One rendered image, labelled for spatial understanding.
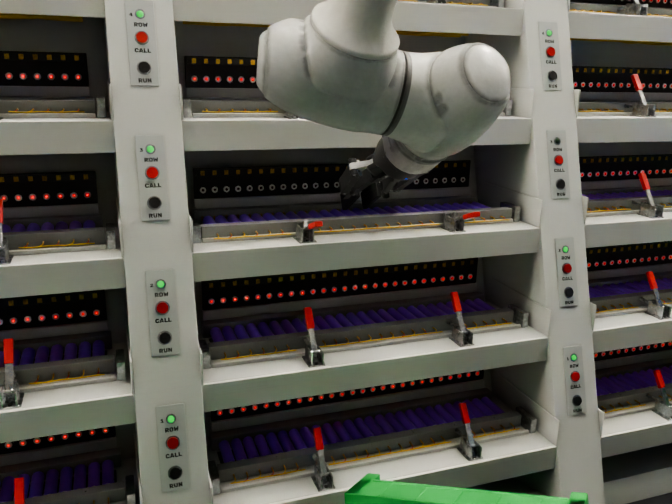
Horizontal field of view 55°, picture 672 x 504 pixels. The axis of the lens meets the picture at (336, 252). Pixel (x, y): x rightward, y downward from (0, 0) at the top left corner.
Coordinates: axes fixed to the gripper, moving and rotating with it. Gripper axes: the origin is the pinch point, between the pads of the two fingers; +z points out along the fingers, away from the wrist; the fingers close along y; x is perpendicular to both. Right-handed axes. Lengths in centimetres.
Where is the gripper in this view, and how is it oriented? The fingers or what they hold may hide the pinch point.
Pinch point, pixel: (360, 195)
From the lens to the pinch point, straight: 109.5
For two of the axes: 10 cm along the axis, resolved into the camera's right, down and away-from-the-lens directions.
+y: -9.4, 0.7, -3.3
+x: 1.5, 9.6, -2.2
